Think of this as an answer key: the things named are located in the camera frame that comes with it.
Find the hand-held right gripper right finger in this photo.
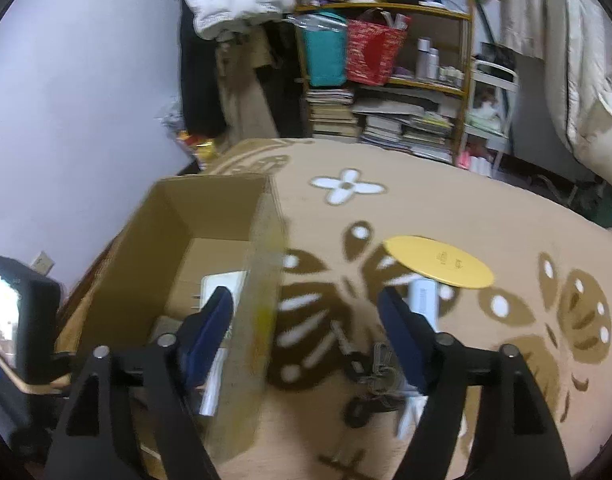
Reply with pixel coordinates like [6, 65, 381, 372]
[377, 287, 572, 480]

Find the white bottle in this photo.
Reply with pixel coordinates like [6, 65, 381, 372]
[416, 37, 440, 81]

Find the dark hanging clothing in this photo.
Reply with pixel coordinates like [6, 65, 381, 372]
[178, 10, 228, 137]

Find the white duvet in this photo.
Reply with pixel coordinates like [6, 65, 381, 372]
[468, 0, 612, 187]

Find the beige patterned fluffy rug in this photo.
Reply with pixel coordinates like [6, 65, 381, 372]
[196, 137, 612, 480]

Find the teal bag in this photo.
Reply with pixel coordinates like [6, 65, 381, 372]
[303, 15, 348, 88]

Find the brown coat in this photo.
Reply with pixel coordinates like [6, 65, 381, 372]
[216, 25, 308, 142]

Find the wooden shelf unit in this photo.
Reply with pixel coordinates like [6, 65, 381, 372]
[291, 0, 476, 166]

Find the white cart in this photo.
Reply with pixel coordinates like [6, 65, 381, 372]
[461, 42, 520, 172]

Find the white rectangular device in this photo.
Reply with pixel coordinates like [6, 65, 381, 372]
[406, 275, 443, 332]

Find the bunch of keys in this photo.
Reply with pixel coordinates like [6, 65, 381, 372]
[331, 320, 428, 429]

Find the stack of books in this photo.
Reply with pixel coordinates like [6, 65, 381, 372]
[306, 89, 360, 141]

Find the white power adapter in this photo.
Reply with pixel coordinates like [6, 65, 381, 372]
[200, 271, 248, 311]

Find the pile of magazines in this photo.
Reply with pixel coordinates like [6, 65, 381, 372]
[361, 100, 460, 164]

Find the yellow round lid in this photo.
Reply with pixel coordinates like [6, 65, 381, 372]
[383, 235, 495, 291]

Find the cardboard box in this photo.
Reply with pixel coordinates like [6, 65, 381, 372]
[56, 174, 289, 480]

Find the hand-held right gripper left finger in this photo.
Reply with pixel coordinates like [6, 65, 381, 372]
[43, 286, 235, 480]

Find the red basket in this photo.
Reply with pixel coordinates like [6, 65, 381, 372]
[346, 15, 412, 87]

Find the beige wall socket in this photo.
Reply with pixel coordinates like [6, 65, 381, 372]
[33, 250, 56, 276]

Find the dark green cloth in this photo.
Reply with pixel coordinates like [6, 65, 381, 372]
[571, 180, 612, 235]

